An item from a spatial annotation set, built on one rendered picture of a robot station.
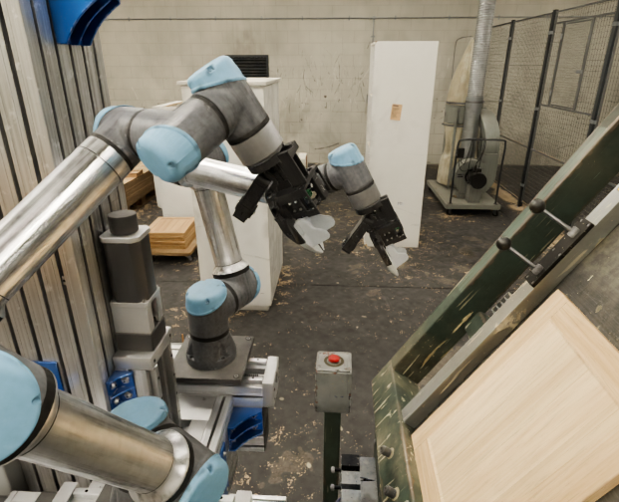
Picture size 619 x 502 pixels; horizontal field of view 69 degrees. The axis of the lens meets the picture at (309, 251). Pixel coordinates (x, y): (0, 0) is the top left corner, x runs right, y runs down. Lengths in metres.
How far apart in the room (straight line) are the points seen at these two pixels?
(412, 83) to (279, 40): 4.78
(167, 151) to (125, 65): 9.28
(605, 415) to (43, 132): 1.10
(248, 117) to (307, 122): 8.43
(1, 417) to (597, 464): 0.87
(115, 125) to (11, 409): 0.40
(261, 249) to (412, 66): 2.32
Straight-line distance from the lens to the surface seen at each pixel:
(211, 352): 1.37
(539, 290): 1.26
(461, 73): 6.92
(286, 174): 0.72
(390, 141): 4.73
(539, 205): 1.24
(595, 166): 1.48
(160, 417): 0.92
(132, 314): 1.09
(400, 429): 1.41
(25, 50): 0.91
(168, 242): 4.73
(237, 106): 0.68
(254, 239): 3.44
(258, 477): 2.47
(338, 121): 9.10
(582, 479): 0.98
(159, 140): 0.62
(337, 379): 1.55
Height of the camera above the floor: 1.87
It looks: 23 degrees down
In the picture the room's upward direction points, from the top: straight up
